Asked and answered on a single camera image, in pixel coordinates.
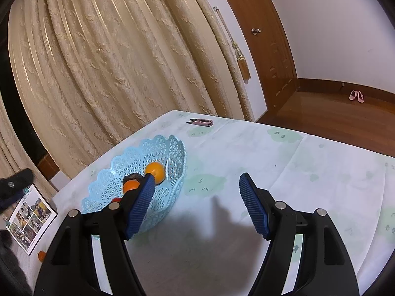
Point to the brown wooden furniture edge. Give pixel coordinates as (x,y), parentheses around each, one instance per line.
(47,164)

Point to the printed photo sheet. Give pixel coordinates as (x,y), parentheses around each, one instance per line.
(31,219)

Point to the gold curtain tieback tassel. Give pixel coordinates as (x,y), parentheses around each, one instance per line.
(239,58)

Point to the brown wooden door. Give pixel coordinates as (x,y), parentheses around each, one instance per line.
(265,52)

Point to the large orange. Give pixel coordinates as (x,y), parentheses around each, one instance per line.
(155,169)

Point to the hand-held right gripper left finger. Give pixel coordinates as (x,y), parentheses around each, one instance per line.
(140,205)

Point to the printed pale green tablecloth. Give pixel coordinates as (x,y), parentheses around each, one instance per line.
(247,148)

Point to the pink thread snips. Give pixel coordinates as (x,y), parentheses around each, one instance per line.
(202,122)

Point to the metal door knob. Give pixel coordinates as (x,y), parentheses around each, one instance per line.
(256,31)

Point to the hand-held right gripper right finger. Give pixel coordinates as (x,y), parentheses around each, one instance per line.
(254,205)

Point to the wide beige textured curtain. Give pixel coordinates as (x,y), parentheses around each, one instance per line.
(108,52)

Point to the small orange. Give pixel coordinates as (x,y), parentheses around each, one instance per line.
(130,186)
(41,255)

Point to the pink slipper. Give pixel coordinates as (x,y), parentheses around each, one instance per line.
(359,97)
(352,95)

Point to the person's dark clothing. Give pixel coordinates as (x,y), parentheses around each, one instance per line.
(10,271)

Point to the dark brown round fruit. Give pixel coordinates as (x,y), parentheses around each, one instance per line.
(132,178)

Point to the light blue plastic lattice basket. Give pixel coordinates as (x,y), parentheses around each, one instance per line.
(163,151)

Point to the narrow beige textured curtain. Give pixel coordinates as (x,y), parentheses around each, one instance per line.
(12,148)

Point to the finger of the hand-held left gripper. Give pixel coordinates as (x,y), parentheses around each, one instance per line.
(18,180)

